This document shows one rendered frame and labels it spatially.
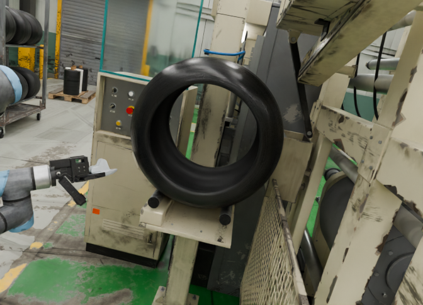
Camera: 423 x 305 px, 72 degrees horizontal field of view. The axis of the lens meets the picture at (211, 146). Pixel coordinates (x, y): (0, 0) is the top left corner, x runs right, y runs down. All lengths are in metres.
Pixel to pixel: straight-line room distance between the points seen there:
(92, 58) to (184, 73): 9.59
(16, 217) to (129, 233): 1.18
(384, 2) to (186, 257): 1.43
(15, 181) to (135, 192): 1.05
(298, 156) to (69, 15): 9.95
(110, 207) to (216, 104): 1.10
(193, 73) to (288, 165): 0.63
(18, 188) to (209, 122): 0.80
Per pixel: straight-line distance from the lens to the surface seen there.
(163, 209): 1.19
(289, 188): 1.40
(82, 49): 10.64
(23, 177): 1.05
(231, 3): 1.38
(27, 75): 5.29
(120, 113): 1.92
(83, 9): 10.68
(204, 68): 1.01
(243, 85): 0.99
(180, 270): 1.76
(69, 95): 7.39
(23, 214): 1.08
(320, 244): 1.87
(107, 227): 2.20
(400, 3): 0.75
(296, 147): 1.34
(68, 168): 1.07
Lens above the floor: 1.45
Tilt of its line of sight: 16 degrees down
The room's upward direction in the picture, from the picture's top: 11 degrees clockwise
